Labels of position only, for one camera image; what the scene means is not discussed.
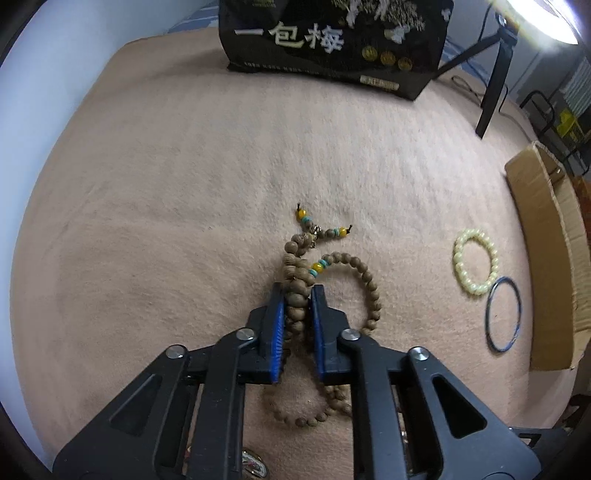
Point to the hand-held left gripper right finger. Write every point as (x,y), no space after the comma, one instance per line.
(317,341)

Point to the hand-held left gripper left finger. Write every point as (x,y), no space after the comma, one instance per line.
(277,341)

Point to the blue bangle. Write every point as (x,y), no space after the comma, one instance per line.
(500,349)

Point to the cardboard box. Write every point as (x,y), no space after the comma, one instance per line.
(545,258)

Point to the round gold-rimmed trinket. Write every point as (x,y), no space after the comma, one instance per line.
(253,464)

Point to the black tripod stand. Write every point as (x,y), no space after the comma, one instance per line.
(491,92)

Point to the black printed bag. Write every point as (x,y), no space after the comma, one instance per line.
(323,27)

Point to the black metal clothes rack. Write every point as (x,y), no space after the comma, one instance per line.
(538,94)

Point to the yellow box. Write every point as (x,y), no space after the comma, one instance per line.
(568,124)

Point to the striped towel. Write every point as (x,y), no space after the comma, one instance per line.
(579,87)

